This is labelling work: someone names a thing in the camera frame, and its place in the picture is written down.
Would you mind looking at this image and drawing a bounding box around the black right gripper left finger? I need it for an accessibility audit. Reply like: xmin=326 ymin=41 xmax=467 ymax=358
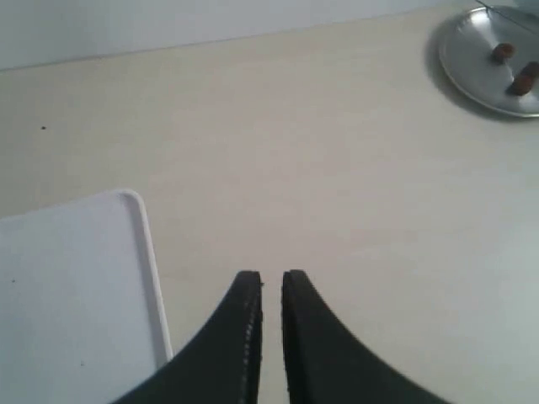
xmin=116 ymin=271 xmax=263 ymax=404

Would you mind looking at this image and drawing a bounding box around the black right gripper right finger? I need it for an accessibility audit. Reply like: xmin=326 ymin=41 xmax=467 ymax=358
xmin=281 ymin=269 xmax=444 ymax=403

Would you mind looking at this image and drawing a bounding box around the white rectangular plastic tray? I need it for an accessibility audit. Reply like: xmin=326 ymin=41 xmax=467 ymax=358
xmin=1 ymin=189 xmax=173 ymax=403

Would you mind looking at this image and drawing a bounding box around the brown food piece lower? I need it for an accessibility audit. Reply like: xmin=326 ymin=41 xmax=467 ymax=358
xmin=506 ymin=61 xmax=539 ymax=97

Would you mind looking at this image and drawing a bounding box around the brown food piece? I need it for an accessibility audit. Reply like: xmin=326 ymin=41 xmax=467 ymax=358
xmin=490 ymin=42 xmax=515 ymax=65
xmin=506 ymin=61 xmax=539 ymax=97

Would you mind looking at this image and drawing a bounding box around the round silver metal plate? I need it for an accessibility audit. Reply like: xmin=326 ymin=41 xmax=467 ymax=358
xmin=438 ymin=1 xmax=538 ymax=118

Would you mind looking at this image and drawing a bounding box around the brown food piece upper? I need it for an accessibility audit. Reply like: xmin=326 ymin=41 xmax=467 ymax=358
xmin=490 ymin=42 xmax=515 ymax=65

